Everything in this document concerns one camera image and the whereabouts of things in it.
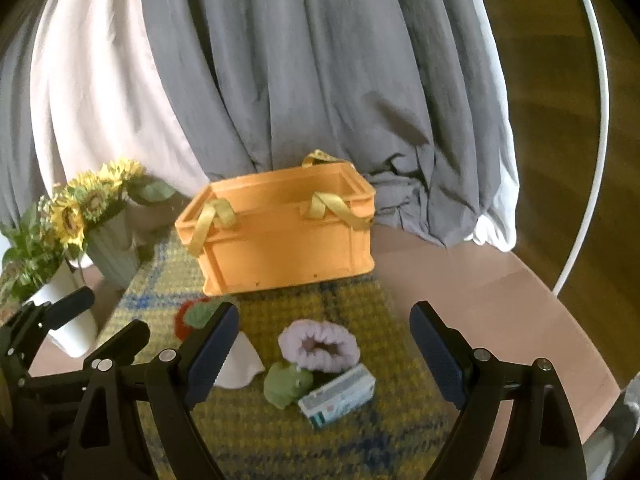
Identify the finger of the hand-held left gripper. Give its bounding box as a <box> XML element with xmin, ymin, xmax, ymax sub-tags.
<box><xmin>0</xmin><ymin>287</ymin><xmax>96</xmax><ymax>362</ymax></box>
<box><xmin>82</xmin><ymin>319</ymin><xmax>151</xmax><ymax>367</ymax></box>

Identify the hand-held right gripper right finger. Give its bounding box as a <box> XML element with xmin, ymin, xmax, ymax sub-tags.
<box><xmin>409</xmin><ymin>301</ymin><xmax>587</xmax><ymax>480</ymax></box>

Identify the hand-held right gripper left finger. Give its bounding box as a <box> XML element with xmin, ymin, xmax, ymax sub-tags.
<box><xmin>64</xmin><ymin>302</ymin><xmax>241</xmax><ymax>480</ymax></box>

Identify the green frog toy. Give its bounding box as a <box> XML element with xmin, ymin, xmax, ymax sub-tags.
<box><xmin>263</xmin><ymin>362</ymin><xmax>315</xmax><ymax>408</ymax></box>

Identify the orange plastic crate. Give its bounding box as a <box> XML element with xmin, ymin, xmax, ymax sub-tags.
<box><xmin>174</xmin><ymin>160</ymin><xmax>377</xmax><ymax>297</ymax></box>

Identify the small white cloth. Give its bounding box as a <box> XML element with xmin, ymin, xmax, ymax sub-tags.
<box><xmin>214</xmin><ymin>332</ymin><xmax>266</xmax><ymax>390</ymax></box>

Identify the white plant pot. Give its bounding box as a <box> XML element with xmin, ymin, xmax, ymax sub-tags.
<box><xmin>22</xmin><ymin>260</ymin><xmax>98</xmax><ymax>358</ymax></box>

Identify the red and green knitted toy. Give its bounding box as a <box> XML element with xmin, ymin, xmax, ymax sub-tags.
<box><xmin>175</xmin><ymin>296</ymin><xmax>236</xmax><ymax>343</ymax></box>

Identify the green leafy plant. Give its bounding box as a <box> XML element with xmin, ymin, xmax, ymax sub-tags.
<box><xmin>0</xmin><ymin>200</ymin><xmax>66</xmax><ymax>306</ymax></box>

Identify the ribbed grey-green vase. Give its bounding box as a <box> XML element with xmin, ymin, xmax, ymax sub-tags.
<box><xmin>85</xmin><ymin>210</ymin><xmax>143</xmax><ymax>290</ymax></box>

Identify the sunflower bouquet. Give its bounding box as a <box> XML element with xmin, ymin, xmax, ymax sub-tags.
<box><xmin>39</xmin><ymin>159</ymin><xmax>178</xmax><ymax>263</ymax></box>

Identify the white medicine box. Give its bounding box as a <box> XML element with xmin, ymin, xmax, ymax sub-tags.
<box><xmin>297</xmin><ymin>362</ymin><xmax>377</xmax><ymax>429</ymax></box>

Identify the yellow plaid mat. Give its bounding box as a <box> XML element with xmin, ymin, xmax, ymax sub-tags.
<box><xmin>95</xmin><ymin>230</ymin><xmax>466</xmax><ymax>480</ymax></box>

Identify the light grey cloth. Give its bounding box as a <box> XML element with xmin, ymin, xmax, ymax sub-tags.
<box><xmin>585</xmin><ymin>374</ymin><xmax>640</xmax><ymax>480</ymax></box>

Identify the pale pink curtain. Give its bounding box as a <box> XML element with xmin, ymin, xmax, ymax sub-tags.
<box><xmin>30</xmin><ymin>0</ymin><xmax>213</xmax><ymax>268</ymax></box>

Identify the grey curtain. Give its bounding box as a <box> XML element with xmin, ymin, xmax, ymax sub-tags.
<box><xmin>0</xmin><ymin>0</ymin><xmax>506</xmax><ymax>248</ymax></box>

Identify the white curved tube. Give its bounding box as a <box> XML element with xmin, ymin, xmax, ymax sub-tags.
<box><xmin>550</xmin><ymin>0</ymin><xmax>612</xmax><ymax>296</ymax></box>

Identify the yellow fabric strap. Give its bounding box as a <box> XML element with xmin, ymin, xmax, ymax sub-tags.
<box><xmin>309</xmin><ymin>191</ymin><xmax>374</xmax><ymax>232</ymax></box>
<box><xmin>301</xmin><ymin>149</ymin><xmax>347</xmax><ymax>169</ymax></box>
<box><xmin>189</xmin><ymin>199</ymin><xmax>237</xmax><ymax>257</ymax></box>

